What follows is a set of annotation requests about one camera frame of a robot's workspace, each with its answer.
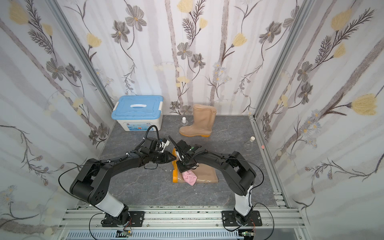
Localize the pink cloth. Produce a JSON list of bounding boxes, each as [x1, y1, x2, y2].
[[182, 170, 197, 186]]

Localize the tan rubber boot orange sole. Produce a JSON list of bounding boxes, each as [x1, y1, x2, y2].
[[179, 104, 217, 137]]

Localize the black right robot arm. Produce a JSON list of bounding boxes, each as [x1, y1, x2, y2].
[[169, 138, 257, 226]]

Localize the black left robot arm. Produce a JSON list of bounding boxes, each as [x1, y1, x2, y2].
[[70, 138, 176, 227]]

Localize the blue lid storage box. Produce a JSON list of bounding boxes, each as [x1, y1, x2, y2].
[[111, 95, 164, 132]]

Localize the glass flask with white stopper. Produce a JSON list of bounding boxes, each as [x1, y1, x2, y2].
[[244, 136, 256, 152]]

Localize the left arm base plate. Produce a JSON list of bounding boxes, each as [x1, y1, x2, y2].
[[101, 210, 145, 228]]

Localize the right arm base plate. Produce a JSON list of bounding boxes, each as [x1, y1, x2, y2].
[[221, 210, 263, 227]]

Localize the white perforated cable tray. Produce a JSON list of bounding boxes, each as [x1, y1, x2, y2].
[[65, 230, 244, 240]]

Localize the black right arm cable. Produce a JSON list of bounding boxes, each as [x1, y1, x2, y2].
[[248, 161, 276, 240]]

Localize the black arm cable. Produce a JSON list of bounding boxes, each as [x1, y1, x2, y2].
[[248, 161, 276, 240], [57, 161, 91, 202]]

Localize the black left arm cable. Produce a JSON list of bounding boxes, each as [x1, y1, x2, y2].
[[57, 161, 91, 202]]

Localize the aluminium front rail frame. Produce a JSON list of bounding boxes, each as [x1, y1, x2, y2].
[[54, 206, 310, 240]]

